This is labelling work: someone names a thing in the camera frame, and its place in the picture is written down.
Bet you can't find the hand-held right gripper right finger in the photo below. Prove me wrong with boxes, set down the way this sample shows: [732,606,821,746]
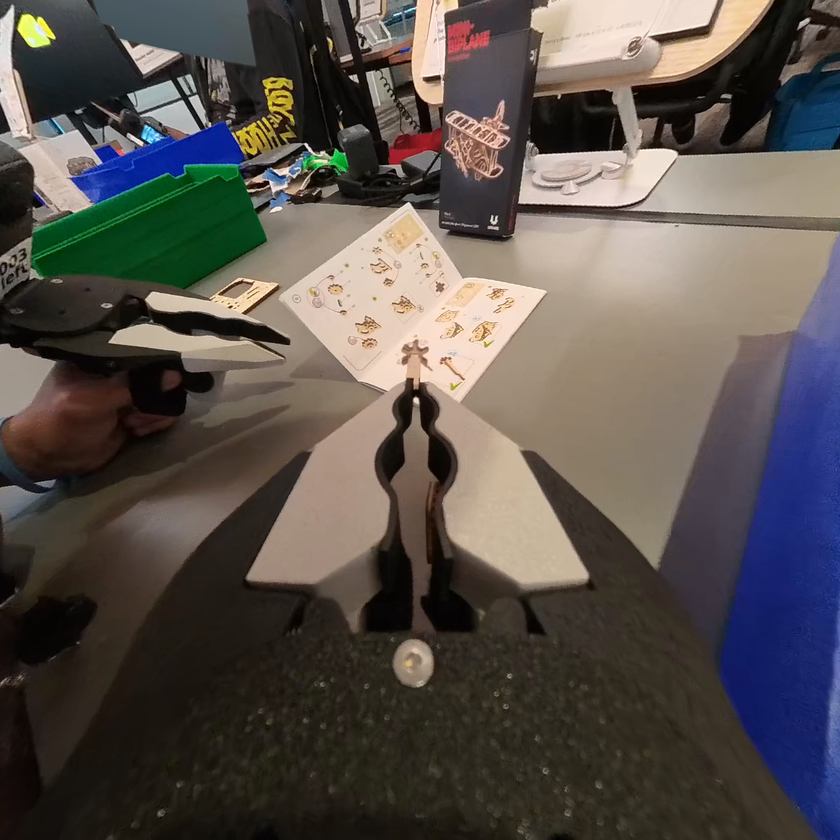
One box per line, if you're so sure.
[419,382,592,632]

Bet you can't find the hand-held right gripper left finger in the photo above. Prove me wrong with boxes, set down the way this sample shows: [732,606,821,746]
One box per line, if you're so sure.
[245,382,417,632]

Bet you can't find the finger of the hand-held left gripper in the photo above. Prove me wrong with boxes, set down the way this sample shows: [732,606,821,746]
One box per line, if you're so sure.
[107,323,287,375]
[140,290,292,348]

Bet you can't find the plywood model parts sheet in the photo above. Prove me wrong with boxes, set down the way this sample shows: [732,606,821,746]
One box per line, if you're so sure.
[208,276,281,316]

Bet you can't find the wooden axle with gear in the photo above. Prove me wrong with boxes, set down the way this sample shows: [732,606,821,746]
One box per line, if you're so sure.
[399,336,435,396]

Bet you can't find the white instruction booklet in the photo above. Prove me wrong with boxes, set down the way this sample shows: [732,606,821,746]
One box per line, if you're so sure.
[279,201,548,403]

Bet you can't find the black model kit box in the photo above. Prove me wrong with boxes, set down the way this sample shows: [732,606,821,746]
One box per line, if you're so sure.
[437,0,544,240]

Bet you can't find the person's left hand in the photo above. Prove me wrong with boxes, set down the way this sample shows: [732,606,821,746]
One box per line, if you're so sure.
[0,361,190,481]

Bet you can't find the green plastic bin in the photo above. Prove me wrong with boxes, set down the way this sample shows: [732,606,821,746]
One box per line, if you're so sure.
[29,162,269,291]

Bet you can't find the small white printed box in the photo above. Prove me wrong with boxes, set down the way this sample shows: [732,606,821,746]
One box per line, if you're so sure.
[18,140,104,212]

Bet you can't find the blue plastic bin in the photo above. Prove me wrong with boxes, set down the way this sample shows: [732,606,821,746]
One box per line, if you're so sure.
[658,233,840,840]
[67,121,248,206]

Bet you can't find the blue tape scraps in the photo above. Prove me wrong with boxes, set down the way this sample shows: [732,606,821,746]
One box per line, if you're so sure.
[261,159,311,194]

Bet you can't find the blue wrist band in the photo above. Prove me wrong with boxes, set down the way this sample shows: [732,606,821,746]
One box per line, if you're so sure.
[0,419,56,494]

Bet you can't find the black charger dock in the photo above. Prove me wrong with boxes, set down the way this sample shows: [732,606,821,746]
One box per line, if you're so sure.
[336,123,395,201]

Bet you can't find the black partition board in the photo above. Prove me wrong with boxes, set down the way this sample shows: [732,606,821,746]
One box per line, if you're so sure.
[10,0,145,126]

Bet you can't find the tall white paper sheet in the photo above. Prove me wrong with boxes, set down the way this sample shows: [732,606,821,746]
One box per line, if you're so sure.
[0,5,34,139]

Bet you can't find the red bag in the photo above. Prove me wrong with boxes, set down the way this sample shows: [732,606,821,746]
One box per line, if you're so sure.
[387,128,446,165]

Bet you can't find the yellow sticky note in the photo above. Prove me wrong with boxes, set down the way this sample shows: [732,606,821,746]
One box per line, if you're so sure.
[16,12,58,49]

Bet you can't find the white desk stand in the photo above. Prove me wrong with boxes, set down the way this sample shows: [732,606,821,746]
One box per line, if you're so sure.
[517,33,680,211]

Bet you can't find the light wooden round table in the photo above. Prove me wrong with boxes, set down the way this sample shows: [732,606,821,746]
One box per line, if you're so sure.
[411,0,777,107]

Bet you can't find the blue backpack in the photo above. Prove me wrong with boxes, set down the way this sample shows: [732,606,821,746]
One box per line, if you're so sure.
[763,56,840,153]

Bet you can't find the black action camera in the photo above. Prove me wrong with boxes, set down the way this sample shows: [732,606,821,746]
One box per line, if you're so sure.
[120,112,177,151]

